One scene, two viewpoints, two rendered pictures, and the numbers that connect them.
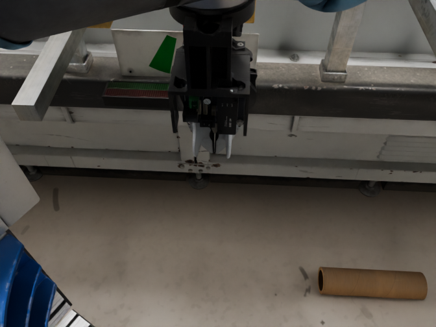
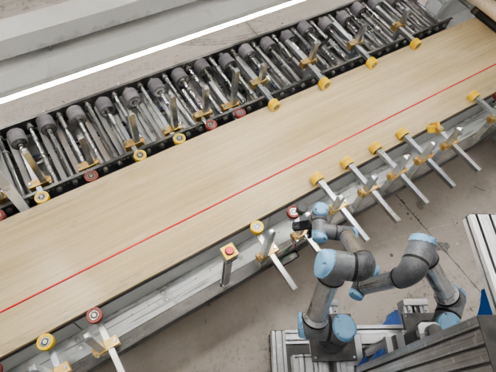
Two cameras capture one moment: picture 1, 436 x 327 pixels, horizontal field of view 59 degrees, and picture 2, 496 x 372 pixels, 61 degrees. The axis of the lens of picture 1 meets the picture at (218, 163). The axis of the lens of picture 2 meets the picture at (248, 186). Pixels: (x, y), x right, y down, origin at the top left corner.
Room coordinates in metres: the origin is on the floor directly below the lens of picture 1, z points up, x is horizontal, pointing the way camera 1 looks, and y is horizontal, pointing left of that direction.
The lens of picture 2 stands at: (0.08, 1.05, 3.15)
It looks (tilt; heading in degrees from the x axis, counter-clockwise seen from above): 59 degrees down; 316
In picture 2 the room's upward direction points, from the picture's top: 10 degrees clockwise
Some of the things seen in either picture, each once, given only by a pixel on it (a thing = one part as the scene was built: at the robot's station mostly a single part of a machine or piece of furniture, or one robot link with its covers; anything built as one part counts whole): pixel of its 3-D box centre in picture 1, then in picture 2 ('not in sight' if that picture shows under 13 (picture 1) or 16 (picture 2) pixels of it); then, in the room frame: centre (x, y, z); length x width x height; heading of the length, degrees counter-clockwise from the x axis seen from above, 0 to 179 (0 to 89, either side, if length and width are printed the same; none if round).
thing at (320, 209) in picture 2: not in sight; (319, 212); (0.55, 0.07, 1.32); 0.09 x 0.08 x 0.11; 139
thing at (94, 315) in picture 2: not in sight; (96, 317); (0.84, 1.23, 0.85); 0.08 x 0.08 x 0.11
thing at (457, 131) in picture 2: not in sight; (443, 149); (0.56, -1.22, 0.90); 0.03 x 0.03 x 0.48; 87
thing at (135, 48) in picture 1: (186, 56); (293, 246); (0.60, 0.06, 0.75); 0.26 x 0.01 x 0.10; 87
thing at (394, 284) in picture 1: (370, 283); not in sight; (0.46, -0.46, 0.04); 0.30 x 0.08 x 0.08; 87
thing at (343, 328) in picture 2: not in sight; (340, 329); (0.06, 0.32, 1.21); 0.13 x 0.12 x 0.14; 49
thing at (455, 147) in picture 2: not in sight; (459, 151); (0.47, -1.26, 0.95); 0.36 x 0.03 x 0.03; 177
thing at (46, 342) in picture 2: not in sight; (48, 343); (0.86, 1.48, 0.85); 0.08 x 0.08 x 0.11
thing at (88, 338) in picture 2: not in sight; (97, 345); (0.70, 1.28, 0.91); 0.03 x 0.03 x 0.48; 87
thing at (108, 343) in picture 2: not in sight; (105, 346); (0.70, 1.25, 0.81); 0.13 x 0.06 x 0.05; 87
